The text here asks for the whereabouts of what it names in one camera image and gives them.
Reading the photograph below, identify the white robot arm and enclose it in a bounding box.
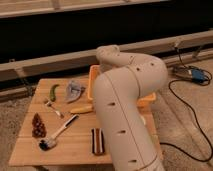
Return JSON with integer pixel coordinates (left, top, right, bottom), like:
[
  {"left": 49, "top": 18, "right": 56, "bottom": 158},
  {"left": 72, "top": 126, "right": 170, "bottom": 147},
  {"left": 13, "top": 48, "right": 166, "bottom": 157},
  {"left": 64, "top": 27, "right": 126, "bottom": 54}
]
[{"left": 93, "top": 45, "right": 168, "bottom": 171}]

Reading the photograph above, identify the yellow plastic tray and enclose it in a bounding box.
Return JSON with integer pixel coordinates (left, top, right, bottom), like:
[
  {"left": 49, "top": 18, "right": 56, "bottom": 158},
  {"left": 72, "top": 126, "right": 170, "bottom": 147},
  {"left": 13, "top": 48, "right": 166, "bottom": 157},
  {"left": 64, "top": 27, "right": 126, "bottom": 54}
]
[{"left": 87, "top": 64, "right": 157, "bottom": 108}]

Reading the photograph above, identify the striped whiteboard eraser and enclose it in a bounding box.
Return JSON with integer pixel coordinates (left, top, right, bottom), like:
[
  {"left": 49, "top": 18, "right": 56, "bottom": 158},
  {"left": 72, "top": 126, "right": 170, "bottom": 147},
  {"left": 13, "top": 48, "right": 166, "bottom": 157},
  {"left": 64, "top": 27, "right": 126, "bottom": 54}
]
[{"left": 91, "top": 128, "right": 105, "bottom": 155}]

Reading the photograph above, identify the yellow banana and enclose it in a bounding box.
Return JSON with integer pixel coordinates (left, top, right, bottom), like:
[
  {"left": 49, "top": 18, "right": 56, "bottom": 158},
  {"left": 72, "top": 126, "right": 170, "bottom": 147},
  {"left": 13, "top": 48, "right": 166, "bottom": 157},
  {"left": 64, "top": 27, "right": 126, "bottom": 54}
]
[{"left": 70, "top": 105, "right": 93, "bottom": 114}]

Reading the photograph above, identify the grey crumpled cloth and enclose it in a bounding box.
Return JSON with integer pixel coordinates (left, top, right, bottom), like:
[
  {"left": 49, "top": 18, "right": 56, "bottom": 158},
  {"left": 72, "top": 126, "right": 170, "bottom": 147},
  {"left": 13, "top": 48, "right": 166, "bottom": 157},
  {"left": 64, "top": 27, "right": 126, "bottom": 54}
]
[{"left": 66, "top": 80, "right": 85, "bottom": 103}]

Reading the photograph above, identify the green chili pepper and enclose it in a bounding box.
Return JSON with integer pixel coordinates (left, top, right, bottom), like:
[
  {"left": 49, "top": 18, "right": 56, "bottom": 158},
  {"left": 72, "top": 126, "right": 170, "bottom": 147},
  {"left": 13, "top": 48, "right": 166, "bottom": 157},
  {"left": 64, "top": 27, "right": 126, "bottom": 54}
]
[{"left": 49, "top": 84, "right": 59, "bottom": 102}]

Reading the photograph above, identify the small metal tool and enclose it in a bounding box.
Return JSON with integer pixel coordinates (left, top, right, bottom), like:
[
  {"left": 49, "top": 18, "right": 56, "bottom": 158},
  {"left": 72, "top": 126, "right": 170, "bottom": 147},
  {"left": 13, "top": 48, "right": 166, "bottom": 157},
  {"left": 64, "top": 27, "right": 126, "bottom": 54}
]
[{"left": 44, "top": 100, "right": 64, "bottom": 118}]

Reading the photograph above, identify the wooden table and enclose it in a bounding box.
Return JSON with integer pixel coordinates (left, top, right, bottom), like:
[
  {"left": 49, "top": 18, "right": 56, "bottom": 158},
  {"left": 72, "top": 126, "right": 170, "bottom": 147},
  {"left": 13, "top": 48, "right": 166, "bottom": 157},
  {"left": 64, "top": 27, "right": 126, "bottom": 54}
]
[{"left": 8, "top": 77, "right": 164, "bottom": 168}]

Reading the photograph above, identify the bunch of dark grapes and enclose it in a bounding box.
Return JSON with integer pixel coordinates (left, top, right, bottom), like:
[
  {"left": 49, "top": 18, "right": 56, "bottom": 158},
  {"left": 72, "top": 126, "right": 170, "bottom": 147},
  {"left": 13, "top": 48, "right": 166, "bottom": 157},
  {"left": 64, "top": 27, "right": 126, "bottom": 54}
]
[{"left": 32, "top": 113, "right": 46, "bottom": 138}]

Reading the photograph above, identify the blue power adapter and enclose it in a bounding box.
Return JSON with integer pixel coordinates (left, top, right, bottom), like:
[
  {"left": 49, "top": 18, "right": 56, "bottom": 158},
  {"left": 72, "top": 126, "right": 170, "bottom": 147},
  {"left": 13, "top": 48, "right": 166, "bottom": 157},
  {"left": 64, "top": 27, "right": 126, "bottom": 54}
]
[{"left": 172, "top": 65, "right": 212, "bottom": 84}]

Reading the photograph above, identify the black cable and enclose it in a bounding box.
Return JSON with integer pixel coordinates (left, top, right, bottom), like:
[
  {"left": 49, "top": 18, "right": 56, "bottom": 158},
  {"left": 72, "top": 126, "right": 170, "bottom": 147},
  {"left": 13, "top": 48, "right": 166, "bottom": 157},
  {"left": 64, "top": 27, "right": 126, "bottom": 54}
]
[{"left": 159, "top": 49, "right": 213, "bottom": 164}]

